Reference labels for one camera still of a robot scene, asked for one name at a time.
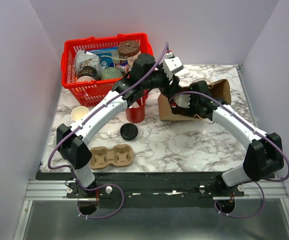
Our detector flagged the stack of green paper cups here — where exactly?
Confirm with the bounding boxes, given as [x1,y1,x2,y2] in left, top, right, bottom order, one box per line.
[70,106,90,122]

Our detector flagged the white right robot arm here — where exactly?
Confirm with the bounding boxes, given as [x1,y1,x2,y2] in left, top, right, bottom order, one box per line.
[188,81,284,196]

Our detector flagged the red plastic shopping basket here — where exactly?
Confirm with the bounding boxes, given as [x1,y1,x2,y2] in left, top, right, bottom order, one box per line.
[61,32,153,107]

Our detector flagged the red cup holder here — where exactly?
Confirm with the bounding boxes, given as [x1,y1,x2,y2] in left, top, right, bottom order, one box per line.
[125,104,146,124]

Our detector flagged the green netted melon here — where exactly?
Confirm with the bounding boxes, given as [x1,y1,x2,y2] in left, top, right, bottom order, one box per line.
[100,67,123,80]

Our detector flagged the brown paper bag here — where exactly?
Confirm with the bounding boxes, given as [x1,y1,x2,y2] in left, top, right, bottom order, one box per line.
[158,78,232,122]

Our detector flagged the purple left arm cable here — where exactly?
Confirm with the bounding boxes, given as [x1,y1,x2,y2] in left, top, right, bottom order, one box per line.
[47,41,171,220]

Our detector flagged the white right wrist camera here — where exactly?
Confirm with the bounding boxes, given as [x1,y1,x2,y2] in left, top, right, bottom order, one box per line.
[173,94,191,109]

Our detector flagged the white snack bag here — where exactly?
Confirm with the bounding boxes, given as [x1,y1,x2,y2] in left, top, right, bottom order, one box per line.
[75,50,101,74]

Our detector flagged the red blue drink can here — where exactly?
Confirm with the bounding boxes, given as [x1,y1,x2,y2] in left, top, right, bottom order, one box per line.
[115,63,131,74]

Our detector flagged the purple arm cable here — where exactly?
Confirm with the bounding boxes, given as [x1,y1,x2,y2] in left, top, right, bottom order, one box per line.
[168,90,289,219]
[47,41,171,220]

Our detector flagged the dark instant noodle cup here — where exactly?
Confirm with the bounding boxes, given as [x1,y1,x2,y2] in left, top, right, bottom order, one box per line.
[76,66,98,83]

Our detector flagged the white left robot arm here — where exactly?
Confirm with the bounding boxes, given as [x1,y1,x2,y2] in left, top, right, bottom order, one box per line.
[55,52,184,198]

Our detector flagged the brown lid paper tub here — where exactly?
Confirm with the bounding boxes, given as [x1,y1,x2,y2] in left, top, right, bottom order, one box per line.
[117,40,141,67]

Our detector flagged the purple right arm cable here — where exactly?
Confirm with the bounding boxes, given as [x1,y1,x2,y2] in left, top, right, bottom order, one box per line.
[168,90,289,219]

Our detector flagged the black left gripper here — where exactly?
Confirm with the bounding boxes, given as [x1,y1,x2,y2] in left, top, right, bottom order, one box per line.
[141,64,183,98]

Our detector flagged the blue box in basket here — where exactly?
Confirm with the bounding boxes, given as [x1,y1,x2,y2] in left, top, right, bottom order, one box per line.
[88,46,121,67]

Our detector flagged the brown cardboard cup carrier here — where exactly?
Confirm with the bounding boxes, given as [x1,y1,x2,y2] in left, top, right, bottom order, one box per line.
[89,144,135,170]

